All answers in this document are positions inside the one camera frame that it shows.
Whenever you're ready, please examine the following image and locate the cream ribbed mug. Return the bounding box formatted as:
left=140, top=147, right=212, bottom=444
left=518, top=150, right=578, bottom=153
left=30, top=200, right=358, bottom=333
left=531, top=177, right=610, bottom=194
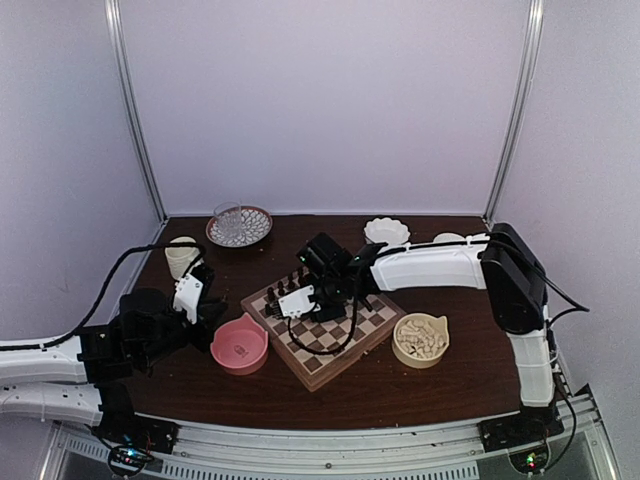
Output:
left=165, top=236, right=203, bottom=281

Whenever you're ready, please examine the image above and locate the cream spouted bowl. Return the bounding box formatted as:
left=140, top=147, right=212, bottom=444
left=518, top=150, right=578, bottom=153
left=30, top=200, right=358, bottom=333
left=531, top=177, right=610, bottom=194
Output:
left=391, top=313, right=450, bottom=369

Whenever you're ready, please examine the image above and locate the patterned ceramic plate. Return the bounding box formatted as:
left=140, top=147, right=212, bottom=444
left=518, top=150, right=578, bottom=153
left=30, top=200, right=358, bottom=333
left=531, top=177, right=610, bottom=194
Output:
left=205, top=206, right=273, bottom=248

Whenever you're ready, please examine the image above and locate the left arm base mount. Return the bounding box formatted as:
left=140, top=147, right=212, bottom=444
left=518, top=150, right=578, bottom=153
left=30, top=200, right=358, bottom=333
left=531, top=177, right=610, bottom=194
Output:
left=88, top=413, right=179, bottom=478

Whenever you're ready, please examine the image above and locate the small cream round bowl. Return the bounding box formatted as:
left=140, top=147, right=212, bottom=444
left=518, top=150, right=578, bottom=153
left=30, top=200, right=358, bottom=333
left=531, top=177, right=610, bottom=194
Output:
left=433, top=232, right=465, bottom=243

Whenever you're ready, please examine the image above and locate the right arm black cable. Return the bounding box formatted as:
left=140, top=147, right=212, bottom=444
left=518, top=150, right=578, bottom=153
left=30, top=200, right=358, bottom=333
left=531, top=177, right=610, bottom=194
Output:
left=539, top=269, right=591, bottom=331

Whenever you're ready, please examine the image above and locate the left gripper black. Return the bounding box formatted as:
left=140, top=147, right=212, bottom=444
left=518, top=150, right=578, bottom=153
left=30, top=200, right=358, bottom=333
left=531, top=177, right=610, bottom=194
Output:
left=137, top=294, right=226, bottom=369

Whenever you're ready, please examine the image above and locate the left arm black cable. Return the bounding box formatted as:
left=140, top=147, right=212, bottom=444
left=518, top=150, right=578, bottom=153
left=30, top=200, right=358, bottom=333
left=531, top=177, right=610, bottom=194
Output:
left=0, top=242, right=209, bottom=351

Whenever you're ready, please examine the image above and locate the pink bowl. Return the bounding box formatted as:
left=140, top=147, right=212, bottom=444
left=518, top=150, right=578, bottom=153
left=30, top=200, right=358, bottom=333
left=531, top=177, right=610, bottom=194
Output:
left=210, top=313, right=269, bottom=376

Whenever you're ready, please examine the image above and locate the right aluminium frame post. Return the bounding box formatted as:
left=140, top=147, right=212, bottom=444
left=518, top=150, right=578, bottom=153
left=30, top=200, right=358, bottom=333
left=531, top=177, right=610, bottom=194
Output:
left=483, top=0, right=545, bottom=225

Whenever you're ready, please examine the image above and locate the white scalloped bowl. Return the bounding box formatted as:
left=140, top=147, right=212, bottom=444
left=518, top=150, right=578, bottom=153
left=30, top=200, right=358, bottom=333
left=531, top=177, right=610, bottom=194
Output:
left=363, top=217, right=410, bottom=246

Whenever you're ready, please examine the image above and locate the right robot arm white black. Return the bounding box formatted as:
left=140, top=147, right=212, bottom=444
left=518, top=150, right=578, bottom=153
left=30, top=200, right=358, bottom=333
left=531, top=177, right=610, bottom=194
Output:
left=280, top=223, right=556, bottom=442

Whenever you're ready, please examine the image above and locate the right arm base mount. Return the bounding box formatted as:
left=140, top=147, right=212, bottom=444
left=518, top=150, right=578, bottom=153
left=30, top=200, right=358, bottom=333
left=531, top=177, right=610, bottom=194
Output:
left=478, top=407, right=564, bottom=476

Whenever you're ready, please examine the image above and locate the aluminium frame post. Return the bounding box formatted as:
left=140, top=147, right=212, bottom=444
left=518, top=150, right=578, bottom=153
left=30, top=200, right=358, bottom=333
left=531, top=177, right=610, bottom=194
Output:
left=104, top=0, right=168, bottom=223
left=483, top=0, right=545, bottom=225

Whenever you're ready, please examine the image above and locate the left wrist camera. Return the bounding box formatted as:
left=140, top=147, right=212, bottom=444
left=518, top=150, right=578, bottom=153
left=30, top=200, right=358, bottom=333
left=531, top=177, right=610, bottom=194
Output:
left=171, top=263, right=215, bottom=325

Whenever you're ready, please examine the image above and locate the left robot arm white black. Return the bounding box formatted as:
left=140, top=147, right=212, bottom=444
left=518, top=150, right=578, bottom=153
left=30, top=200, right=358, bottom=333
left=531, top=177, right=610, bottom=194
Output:
left=1, top=288, right=228, bottom=444

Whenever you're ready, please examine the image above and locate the left aluminium frame post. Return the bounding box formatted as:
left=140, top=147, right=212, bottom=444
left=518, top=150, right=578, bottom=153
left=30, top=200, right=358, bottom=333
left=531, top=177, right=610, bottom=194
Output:
left=104, top=0, right=168, bottom=223

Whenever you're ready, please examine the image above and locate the front aluminium rail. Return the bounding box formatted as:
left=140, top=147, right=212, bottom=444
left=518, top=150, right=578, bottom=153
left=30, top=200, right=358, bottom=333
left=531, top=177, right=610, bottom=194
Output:
left=36, top=394, right=622, bottom=479

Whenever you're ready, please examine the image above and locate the clear drinking glass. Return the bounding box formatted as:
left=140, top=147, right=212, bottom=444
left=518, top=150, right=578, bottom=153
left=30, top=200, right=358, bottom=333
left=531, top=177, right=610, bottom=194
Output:
left=214, top=201, right=242, bottom=242

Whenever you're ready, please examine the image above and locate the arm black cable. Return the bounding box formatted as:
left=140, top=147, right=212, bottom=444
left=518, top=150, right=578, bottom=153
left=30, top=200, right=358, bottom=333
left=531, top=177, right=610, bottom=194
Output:
left=0, top=242, right=209, bottom=351
left=539, top=269, right=591, bottom=331

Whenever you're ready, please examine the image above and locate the wooden chess board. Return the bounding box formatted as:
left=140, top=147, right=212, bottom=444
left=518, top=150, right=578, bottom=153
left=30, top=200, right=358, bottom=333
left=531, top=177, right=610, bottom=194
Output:
left=241, top=271, right=405, bottom=392

